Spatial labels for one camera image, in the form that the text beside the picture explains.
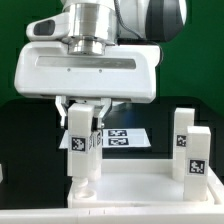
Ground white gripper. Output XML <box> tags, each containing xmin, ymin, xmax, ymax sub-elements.
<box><xmin>14</xmin><ymin>42</ymin><xmax>161</xmax><ymax>129</ymax></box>

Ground white L-shaped fence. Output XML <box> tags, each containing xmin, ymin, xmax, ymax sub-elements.
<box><xmin>0</xmin><ymin>159</ymin><xmax>224</xmax><ymax>224</ymax></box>

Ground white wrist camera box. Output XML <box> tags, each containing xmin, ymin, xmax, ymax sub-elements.
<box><xmin>26</xmin><ymin>12</ymin><xmax>71</xmax><ymax>41</ymax></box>

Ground white desk tabletop tray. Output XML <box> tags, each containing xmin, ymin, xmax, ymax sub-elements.
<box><xmin>67</xmin><ymin>159</ymin><xmax>224</xmax><ymax>208</ymax></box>

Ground white marker sheet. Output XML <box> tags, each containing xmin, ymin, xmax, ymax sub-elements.
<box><xmin>59</xmin><ymin>129</ymin><xmax>151</xmax><ymax>151</ymax></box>

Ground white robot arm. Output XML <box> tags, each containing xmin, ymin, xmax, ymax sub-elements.
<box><xmin>14</xmin><ymin>0</ymin><xmax>187</xmax><ymax>127</ymax></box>

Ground white piece at left edge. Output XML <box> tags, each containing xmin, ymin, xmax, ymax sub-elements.
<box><xmin>0</xmin><ymin>164</ymin><xmax>3</xmax><ymax>184</ymax></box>

